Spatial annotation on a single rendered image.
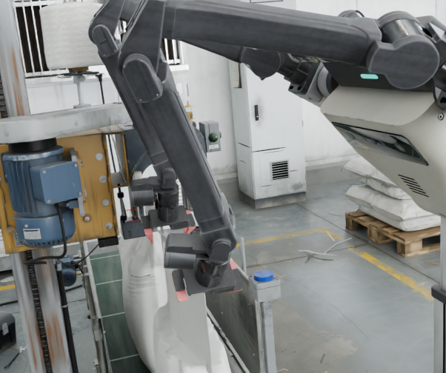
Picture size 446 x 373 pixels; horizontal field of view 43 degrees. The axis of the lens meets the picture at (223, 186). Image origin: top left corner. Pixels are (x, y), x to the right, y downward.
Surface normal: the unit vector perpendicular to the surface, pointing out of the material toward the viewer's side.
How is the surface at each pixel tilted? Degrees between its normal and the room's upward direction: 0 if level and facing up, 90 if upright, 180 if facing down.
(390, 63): 117
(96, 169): 90
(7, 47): 90
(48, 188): 90
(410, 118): 40
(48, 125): 90
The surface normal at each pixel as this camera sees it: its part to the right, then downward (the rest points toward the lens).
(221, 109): 0.29, 0.20
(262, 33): 0.04, 0.60
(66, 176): 0.66, 0.11
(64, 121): 0.82, 0.07
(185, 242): 0.08, -0.76
